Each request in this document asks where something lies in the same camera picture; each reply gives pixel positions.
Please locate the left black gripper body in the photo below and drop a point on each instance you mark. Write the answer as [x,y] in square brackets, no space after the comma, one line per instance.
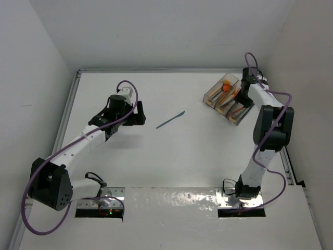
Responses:
[135,119]

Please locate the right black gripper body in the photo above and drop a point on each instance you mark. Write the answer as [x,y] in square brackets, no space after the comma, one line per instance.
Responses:
[241,98]

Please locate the yellow fork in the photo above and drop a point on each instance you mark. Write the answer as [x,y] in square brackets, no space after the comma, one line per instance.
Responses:
[227,101]

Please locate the orange-red knife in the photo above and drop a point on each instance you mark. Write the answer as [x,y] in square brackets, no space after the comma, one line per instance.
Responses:
[236,111]

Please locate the orange-red spoon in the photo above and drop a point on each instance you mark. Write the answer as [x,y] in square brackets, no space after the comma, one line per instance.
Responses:
[225,88]

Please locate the teal spoon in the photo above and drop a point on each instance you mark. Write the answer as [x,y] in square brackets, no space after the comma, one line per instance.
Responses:
[217,98]

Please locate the yellow spoon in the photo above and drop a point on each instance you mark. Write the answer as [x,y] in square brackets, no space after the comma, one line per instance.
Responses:
[219,91]

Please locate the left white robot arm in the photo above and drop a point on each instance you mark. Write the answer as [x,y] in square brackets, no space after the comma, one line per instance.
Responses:
[53,184]

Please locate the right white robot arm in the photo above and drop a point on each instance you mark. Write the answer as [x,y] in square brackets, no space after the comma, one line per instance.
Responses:
[272,130]

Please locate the clear container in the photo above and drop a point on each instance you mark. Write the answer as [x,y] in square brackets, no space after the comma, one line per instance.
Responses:
[235,86]
[234,107]
[227,77]

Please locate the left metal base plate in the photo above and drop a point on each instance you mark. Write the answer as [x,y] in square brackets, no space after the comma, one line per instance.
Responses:
[111,205]

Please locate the metal base plate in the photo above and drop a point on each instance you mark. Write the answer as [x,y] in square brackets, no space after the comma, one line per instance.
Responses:
[226,200]
[111,205]

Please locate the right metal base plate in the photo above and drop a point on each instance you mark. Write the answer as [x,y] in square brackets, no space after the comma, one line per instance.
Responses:
[226,200]

